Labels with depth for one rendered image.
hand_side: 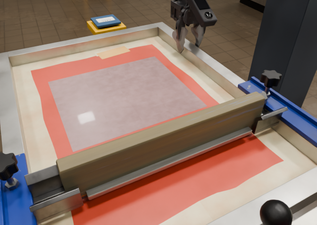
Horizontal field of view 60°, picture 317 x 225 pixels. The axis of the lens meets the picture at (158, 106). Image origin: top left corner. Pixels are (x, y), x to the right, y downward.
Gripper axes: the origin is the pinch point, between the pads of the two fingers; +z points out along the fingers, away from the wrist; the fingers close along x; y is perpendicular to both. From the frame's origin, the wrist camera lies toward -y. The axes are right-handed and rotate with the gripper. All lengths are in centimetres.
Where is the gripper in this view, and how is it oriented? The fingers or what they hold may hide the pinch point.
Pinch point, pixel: (189, 48)
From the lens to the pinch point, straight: 91.6
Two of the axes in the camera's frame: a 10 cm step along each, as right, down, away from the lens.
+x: -8.9, 2.8, -3.6
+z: 0.0, 7.9, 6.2
